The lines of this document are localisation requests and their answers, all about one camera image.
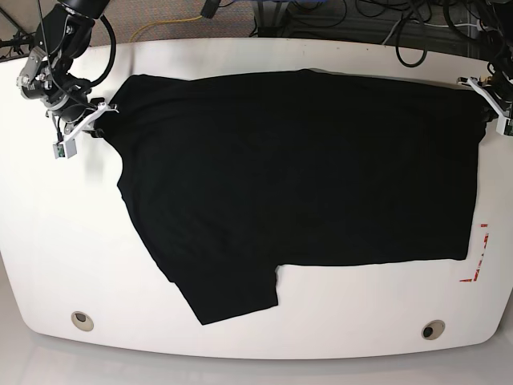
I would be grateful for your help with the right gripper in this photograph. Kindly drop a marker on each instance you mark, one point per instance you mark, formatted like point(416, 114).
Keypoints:
point(62, 94)

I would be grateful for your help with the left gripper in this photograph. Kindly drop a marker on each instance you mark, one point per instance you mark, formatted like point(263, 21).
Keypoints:
point(498, 88)

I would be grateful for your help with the black T-shirt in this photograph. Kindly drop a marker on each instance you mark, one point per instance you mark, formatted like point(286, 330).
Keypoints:
point(227, 178)

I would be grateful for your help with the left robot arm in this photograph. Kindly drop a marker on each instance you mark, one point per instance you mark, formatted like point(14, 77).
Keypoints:
point(494, 41)

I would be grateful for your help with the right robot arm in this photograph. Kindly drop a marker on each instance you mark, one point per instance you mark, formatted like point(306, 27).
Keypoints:
point(62, 36)

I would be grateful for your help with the red tape marker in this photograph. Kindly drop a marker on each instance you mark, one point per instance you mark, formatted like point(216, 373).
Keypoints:
point(476, 252)

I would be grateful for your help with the left table grommet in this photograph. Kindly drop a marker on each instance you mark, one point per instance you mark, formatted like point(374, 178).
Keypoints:
point(82, 321)

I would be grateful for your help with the table grommet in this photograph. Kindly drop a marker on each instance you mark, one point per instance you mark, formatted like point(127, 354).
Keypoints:
point(82, 321)
point(433, 330)

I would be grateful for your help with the right table grommet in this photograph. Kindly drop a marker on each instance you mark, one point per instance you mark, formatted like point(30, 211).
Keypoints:
point(433, 330)

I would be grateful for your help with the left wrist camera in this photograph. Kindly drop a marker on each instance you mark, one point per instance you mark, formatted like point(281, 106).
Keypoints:
point(504, 126)

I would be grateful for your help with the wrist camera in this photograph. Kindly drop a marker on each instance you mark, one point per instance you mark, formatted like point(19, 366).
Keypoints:
point(64, 149)
point(504, 126)

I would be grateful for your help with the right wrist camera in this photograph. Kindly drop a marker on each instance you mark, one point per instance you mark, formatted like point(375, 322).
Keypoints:
point(64, 149)

